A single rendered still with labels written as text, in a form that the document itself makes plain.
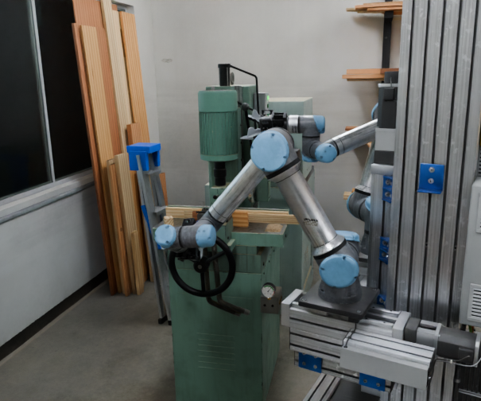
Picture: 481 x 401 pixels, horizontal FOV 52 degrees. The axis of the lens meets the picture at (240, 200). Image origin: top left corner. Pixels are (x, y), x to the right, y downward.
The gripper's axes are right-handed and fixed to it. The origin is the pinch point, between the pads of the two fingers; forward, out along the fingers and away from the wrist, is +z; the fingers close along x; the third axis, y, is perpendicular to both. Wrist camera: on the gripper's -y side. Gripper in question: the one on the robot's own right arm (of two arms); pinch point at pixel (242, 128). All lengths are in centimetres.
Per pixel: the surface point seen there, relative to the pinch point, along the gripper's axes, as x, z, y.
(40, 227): -5, 143, -86
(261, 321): 56, -9, -66
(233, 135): -0.4, 5.0, -4.7
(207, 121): -0.5, 15.6, 3.4
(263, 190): 0.4, -5.1, -39.1
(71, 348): 54, 113, -125
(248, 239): 34.9, -3.8, -34.0
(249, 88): -29.4, 1.9, -0.4
